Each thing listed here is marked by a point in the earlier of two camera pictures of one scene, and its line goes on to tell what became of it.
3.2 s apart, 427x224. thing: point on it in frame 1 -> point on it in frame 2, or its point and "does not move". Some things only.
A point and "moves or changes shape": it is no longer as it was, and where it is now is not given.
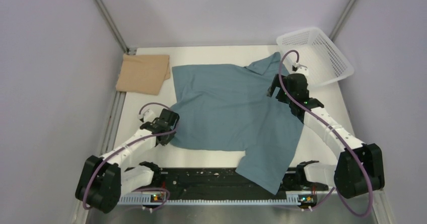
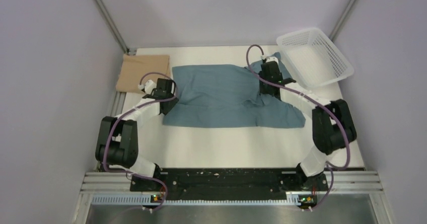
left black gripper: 165,143 -> 172,102
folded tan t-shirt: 143,73 does not move
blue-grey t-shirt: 224,107 moves or changes shape
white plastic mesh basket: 326,64 does not move
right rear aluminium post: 346,10 does not move
